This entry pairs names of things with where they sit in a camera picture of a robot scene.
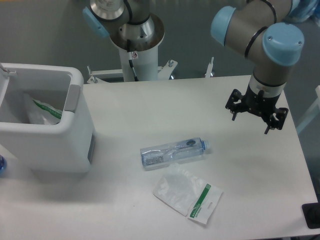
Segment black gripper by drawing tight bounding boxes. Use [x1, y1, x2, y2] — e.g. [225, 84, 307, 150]
[225, 85, 289, 135]

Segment white green plastic bag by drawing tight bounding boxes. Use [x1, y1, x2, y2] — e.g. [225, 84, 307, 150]
[152, 163, 223, 225]

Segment clear plastic water bottle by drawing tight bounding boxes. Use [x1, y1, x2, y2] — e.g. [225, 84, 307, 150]
[140, 137, 211, 171]

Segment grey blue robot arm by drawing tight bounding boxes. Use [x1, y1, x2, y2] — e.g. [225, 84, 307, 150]
[82, 0, 305, 130]

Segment white trash can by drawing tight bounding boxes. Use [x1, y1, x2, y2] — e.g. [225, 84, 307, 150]
[0, 63, 95, 173]

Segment blue plastic bags on floor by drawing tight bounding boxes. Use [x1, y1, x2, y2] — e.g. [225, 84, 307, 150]
[284, 0, 320, 24]

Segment black clamp at table edge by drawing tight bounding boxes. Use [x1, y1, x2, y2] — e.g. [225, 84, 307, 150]
[302, 202, 320, 229]

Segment white green bag in bin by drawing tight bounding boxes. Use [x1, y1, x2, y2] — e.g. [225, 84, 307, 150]
[23, 93, 63, 125]

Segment blue bottle cap at left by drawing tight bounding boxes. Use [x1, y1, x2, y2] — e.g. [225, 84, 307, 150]
[0, 155, 7, 175]

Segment white frame at right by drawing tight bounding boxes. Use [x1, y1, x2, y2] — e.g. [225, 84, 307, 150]
[296, 85, 320, 135]

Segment white bolt post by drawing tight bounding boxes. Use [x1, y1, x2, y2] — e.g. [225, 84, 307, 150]
[204, 56, 215, 78]

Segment white metal frame bracket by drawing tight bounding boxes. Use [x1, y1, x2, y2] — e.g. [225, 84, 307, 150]
[86, 59, 178, 84]

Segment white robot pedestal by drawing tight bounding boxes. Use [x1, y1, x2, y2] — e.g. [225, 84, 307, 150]
[110, 13, 165, 82]

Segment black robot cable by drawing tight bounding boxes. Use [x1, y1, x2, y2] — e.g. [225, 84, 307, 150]
[126, 38, 140, 82]

